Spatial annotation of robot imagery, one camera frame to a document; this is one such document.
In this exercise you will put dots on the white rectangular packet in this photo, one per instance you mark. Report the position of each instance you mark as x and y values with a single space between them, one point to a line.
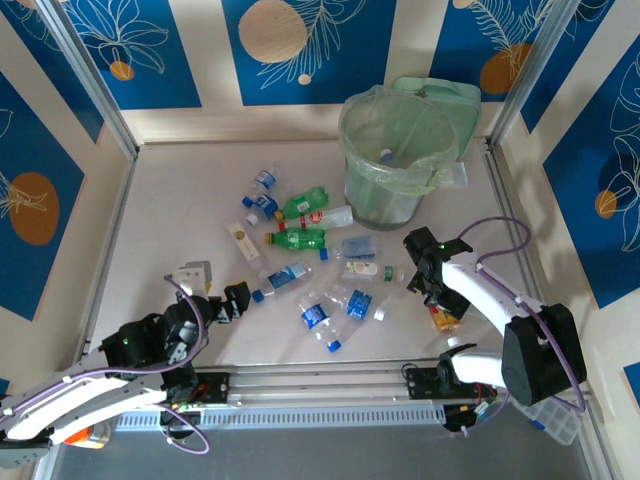
244 241

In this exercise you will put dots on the clear tea bottle green band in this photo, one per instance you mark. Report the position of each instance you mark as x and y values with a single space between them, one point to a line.
362 269

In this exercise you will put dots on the blue-capped clear bottle blue label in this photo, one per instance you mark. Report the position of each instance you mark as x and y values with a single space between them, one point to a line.
314 316

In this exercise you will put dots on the green plastic bottle yellow cap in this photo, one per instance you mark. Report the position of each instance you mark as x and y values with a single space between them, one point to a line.
297 237

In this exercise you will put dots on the clear plastic bottle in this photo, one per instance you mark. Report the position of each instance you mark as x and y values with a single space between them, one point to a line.
387 155

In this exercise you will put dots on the clear bottle red label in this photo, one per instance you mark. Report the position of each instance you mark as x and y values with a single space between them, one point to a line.
330 217

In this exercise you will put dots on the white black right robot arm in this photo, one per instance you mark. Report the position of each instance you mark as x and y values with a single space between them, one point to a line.
480 295

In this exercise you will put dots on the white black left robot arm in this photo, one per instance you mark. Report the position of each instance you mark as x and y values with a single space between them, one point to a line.
75 405

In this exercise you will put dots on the transparent plastic waste bin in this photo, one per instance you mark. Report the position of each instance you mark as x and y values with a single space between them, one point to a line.
385 215

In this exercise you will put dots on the green plastic bin liner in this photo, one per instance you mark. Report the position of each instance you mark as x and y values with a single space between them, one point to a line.
400 115

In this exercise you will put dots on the green bin lid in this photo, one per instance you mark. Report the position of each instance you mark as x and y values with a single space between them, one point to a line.
467 115

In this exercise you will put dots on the white-capped clear bottle blue label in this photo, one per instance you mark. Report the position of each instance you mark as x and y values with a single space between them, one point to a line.
359 303

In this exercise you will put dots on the crushed clear bottle pale label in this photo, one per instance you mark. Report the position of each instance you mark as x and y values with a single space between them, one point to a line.
357 246

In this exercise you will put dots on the small clear plastic box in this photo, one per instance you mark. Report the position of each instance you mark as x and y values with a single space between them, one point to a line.
457 176

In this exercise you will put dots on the white bottle cap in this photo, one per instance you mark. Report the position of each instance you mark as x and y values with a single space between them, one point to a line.
252 219

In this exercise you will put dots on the blue-capped bottle dark blue label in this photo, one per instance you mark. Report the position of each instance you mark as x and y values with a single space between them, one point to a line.
265 204

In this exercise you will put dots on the orange-capped jar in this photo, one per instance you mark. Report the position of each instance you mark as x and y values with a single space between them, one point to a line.
80 437

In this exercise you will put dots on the green bottle with white sticker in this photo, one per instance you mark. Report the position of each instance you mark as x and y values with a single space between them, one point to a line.
305 200

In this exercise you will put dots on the small clear bottle blue label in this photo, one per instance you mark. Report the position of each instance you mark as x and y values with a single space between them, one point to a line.
264 178

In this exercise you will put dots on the clear compartment organizer box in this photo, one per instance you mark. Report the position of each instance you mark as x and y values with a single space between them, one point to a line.
555 420

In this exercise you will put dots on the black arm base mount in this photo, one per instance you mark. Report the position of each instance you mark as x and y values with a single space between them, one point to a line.
217 387
420 385

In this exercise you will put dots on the aluminium side rail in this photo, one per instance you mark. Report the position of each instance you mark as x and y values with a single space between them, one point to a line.
512 210
110 250

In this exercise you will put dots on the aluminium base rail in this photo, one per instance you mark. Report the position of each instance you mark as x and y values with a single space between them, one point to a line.
325 385

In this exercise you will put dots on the aluminium frame post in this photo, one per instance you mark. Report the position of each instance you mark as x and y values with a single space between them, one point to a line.
531 75
91 75

